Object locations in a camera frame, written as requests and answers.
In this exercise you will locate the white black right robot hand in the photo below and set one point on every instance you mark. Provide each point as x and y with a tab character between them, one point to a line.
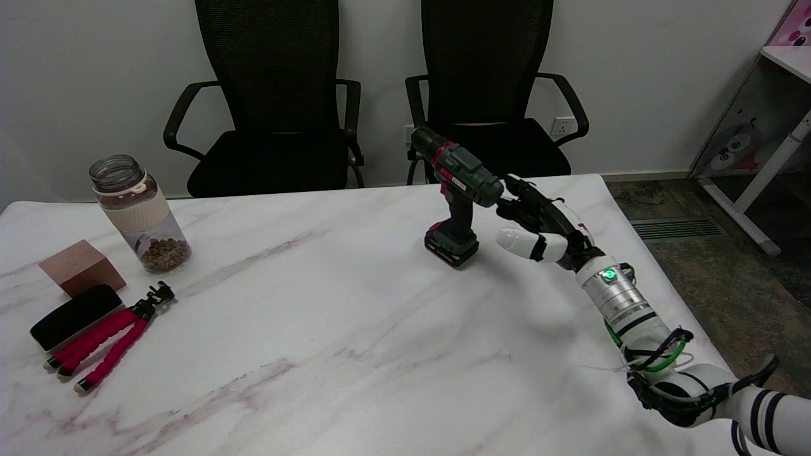
557	221

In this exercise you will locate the dark green power screwdriver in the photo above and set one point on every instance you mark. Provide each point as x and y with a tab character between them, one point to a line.
466	174

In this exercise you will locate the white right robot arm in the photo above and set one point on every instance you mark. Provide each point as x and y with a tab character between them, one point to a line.
618	297

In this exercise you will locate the floor vent grille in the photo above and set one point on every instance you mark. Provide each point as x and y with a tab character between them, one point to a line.
675	228

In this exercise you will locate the black mesh office chair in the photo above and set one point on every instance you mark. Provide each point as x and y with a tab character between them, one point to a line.
272	95
488	63

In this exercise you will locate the white desk with panel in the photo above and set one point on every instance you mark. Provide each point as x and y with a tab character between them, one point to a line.
785	145

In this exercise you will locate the pink dotted board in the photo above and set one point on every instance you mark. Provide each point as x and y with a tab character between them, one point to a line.
795	25

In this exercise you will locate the glass jar with beans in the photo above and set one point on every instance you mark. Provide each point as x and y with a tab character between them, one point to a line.
142	218

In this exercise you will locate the red flexible mini tripod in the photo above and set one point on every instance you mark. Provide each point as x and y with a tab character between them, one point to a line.
104	345

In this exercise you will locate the brown wooden block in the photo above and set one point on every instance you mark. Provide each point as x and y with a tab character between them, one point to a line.
79	266

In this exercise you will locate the black oblong case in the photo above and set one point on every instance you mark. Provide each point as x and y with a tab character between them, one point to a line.
73	316

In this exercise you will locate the white wall socket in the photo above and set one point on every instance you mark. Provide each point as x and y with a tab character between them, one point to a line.
408	134
562	126

